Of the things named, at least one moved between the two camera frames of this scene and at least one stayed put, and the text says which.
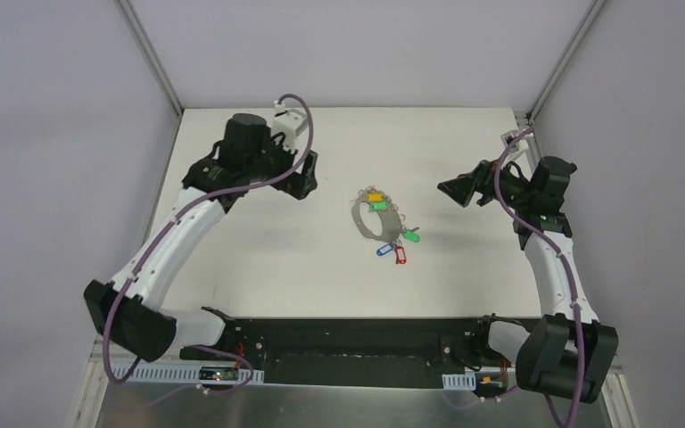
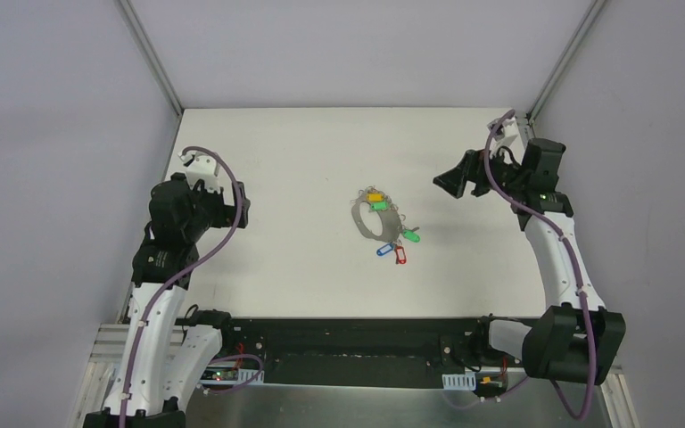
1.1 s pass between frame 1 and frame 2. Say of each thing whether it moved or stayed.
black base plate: stayed
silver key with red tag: stayed
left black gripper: moved
